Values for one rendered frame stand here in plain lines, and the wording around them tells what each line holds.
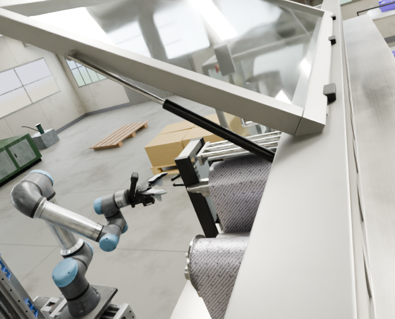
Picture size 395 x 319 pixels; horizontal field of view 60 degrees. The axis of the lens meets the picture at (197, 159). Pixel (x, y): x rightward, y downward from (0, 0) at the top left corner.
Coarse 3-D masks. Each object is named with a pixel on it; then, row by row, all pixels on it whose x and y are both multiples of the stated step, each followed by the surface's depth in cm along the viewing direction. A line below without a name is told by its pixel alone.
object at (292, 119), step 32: (0, 0) 56; (32, 0) 60; (64, 0) 66; (288, 0) 134; (0, 32) 52; (32, 32) 50; (64, 32) 49; (320, 32) 91; (96, 64) 48; (128, 64) 47; (160, 64) 47; (320, 64) 64; (192, 96) 46; (224, 96) 44; (256, 96) 44; (320, 96) 50; (224, 128) 45; (288, 128) 44; (320, 128) 42
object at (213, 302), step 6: (204, 294) 87; (210, 294) 86; (216, 294) 85; (222, 294) 85; (204, 300) 88; (210, 300) 87; (216, 300) 86; (222, 300) 86; (228, 300) 85; (210, 306) 88; (216, 306) 88; (222, 306) 87; (210, 312) 90; (216, 312) 89; (222, 312) 88; (216, 318) 90; (222, 318) 89
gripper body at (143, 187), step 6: (138, 186) 152; (144, 186) 150; (150, 186) 152; (126, 192) 150; (138, 192) 148; (126, 198) 149; (132, 198) 154; (138, 198) 152; (144, 198) 150; (150, 198) 150; (132, 204) 153; (144, 204) 151; (150, 204) 151
